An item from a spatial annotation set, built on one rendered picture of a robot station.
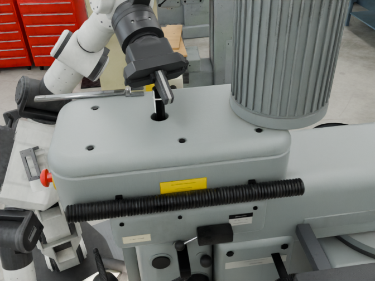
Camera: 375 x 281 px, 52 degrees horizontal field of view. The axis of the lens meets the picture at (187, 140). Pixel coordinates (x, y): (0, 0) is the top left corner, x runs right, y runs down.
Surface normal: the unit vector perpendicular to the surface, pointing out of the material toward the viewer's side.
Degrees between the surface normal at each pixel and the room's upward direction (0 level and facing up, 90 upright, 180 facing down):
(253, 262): 90
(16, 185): 58
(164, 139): 0
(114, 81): 90
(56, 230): 81
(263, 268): 90
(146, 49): 30
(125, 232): 90
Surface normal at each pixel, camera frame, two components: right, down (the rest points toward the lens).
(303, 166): -0.04, -0.81
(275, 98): -0.30, 0.56
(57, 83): -0.19, 0.79
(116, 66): 0.13, 0.58
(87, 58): 0.34, 0.19
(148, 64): 0.18, -0.44
